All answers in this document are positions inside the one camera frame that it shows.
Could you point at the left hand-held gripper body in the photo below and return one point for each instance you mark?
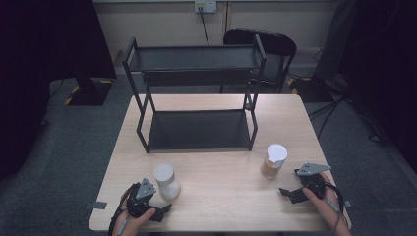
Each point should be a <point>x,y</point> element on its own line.
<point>139,200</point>

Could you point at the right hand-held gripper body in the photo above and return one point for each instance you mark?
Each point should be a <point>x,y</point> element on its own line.
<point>312,183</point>

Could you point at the white powder jar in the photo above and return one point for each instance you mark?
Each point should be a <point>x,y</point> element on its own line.
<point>166,182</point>

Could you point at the brown powder jar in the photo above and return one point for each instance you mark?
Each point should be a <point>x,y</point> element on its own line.
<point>274,160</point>

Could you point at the black two-tier metal rack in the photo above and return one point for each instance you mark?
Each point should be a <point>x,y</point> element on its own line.
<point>198,131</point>

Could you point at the person's left hand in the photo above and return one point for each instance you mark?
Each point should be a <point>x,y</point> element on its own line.
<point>131,226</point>

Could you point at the person's right hand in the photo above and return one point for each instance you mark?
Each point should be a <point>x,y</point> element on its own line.
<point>332,213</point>

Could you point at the grey tape strip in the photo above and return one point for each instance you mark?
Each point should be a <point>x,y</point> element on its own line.
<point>348,203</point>
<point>96,205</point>

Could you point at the black stand base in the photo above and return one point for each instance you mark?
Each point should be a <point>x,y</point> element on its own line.
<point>90,93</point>
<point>311,90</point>

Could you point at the dark curtain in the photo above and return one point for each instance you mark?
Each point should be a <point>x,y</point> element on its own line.
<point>39,65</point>
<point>387,65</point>

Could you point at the black chair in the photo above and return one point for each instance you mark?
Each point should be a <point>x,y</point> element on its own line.
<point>278,46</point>

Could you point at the white wall outlet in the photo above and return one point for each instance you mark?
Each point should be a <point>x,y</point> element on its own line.
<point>205,5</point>

